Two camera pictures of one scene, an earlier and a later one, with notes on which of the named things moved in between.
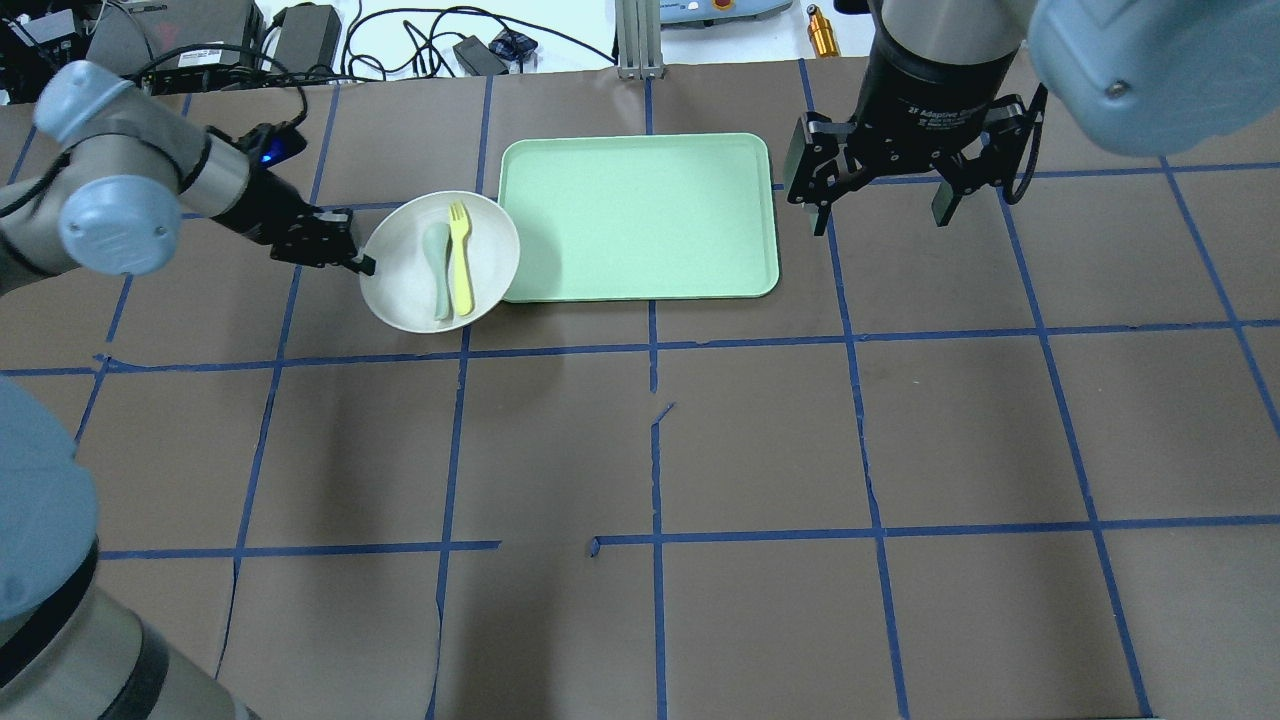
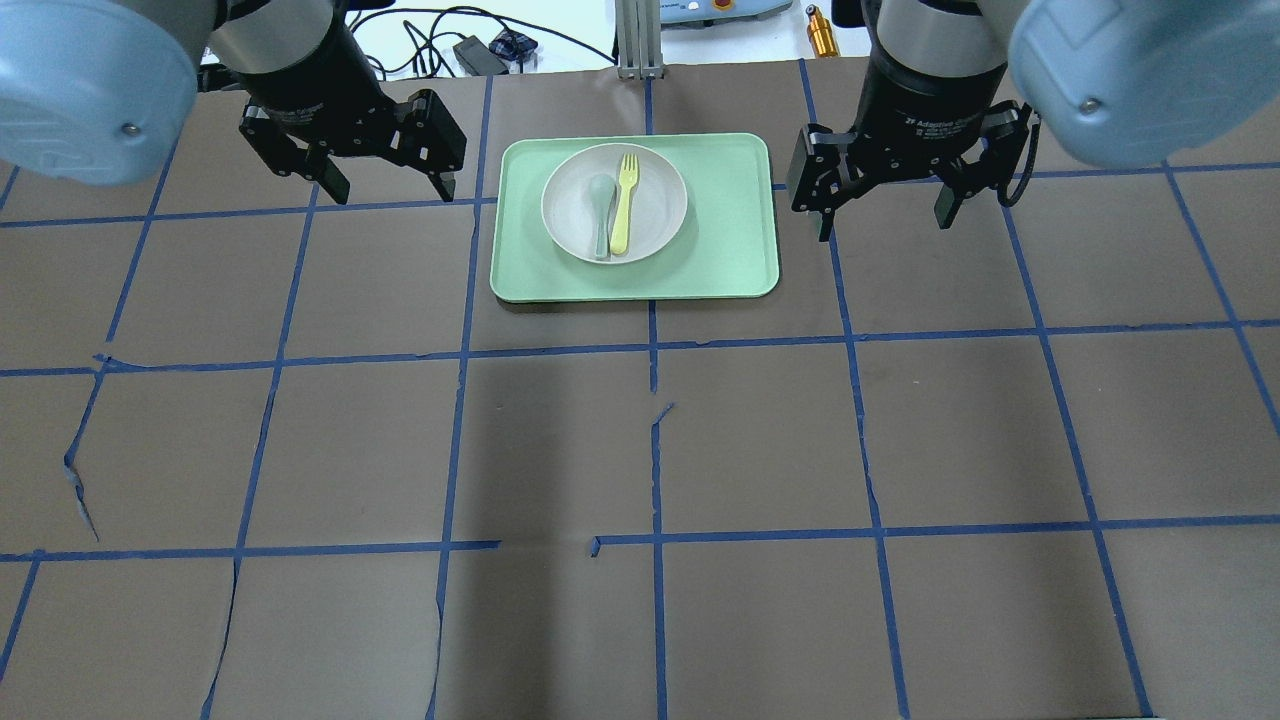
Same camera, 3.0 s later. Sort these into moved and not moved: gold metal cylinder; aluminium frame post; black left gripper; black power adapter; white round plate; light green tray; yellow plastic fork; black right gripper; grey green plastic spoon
Moved: white round plate; yellow plastic fork; grey green plastic spoon; black left gripper
Not moved: light green tray; aluminium frame post; gold metal cylinder; black power adapter; black right gripper
